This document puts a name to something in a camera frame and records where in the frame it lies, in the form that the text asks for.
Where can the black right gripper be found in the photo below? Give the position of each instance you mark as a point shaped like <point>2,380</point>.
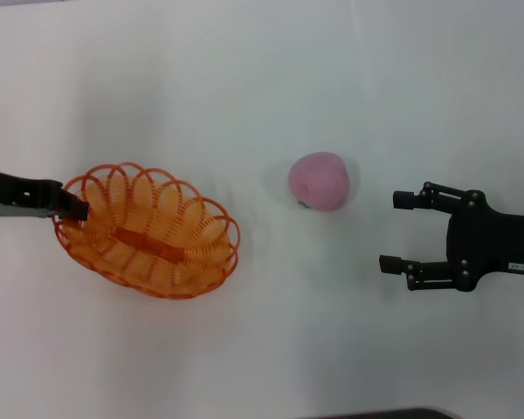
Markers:
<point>498,244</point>

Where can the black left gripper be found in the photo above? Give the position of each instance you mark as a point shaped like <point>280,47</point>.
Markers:
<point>17,192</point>

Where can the orange plastic woven basket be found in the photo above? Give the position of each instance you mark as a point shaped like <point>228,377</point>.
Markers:
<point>148,244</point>

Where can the pink toy peach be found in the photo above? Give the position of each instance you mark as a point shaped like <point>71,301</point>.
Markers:
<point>319,179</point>

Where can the dark robot torso edge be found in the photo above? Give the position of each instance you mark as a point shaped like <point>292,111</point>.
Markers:
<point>393,414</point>

